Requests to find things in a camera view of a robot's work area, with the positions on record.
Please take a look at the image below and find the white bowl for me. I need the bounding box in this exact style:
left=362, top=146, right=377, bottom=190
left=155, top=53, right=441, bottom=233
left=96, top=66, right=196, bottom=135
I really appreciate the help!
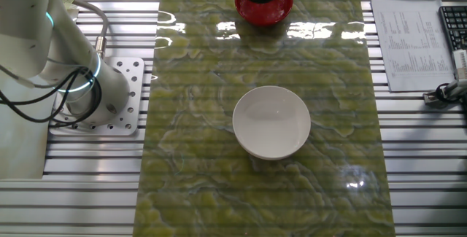
left=232, top=85, right=312, bottom=161

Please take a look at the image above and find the red bowl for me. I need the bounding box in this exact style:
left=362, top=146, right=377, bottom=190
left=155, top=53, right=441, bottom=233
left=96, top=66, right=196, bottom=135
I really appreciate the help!
left=234, top=0, right=294, bottom=26

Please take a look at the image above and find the green marble pattern mat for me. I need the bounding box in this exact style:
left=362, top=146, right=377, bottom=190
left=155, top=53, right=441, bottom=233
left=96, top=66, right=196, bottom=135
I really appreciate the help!
left=133, top=0, right=397, bottom=237

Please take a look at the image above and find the printed table paper sheet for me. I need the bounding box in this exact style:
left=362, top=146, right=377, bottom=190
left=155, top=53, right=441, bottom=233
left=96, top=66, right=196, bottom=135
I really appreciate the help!
left=371, top=0, right=457, bottom=93

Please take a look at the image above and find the black keyboard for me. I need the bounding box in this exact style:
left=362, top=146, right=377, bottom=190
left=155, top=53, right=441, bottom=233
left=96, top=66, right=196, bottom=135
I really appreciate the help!
left=439, top=5, right=467, bottom=52

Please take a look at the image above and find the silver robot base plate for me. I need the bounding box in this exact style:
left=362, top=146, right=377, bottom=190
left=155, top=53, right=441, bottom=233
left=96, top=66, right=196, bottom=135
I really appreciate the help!
left=49, top=56, right=146, bottom=136

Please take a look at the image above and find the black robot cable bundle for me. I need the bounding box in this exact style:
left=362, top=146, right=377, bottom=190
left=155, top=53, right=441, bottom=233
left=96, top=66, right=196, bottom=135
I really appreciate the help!
left=0, top=67, right=103, bottom=125

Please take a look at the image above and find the grey conduit cable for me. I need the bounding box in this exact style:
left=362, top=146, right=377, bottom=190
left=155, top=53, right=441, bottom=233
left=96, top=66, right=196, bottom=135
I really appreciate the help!
left=71, top=0, right=109, bottom=59

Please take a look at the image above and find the camera mount with black cable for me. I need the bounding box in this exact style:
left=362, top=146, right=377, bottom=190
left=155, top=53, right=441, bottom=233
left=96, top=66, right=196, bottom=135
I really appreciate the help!
left=422, top=79, right=467, bottom=107

